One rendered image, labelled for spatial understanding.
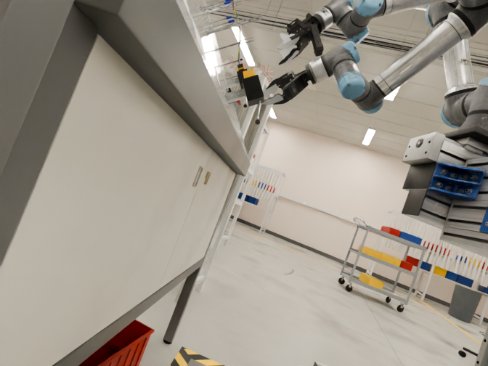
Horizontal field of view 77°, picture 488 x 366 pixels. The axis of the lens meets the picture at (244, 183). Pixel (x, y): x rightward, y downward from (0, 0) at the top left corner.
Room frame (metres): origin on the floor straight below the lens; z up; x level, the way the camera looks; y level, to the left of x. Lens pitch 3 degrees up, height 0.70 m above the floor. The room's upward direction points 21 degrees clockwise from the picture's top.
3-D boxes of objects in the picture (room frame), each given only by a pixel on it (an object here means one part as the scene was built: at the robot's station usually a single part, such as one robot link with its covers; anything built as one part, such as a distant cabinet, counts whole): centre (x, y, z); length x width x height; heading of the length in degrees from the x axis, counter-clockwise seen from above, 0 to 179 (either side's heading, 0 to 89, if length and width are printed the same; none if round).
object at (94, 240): (0.55, 0.15, 0.60); 0.55 x 0.02 x 0.39; 174
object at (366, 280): (4.62, -2.26, 0.54); 0.99 x 0.50 x 1.08; 85
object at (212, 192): (1.09, 0.08, 0.60); 0.55 x 0.03 x 0.39; 174
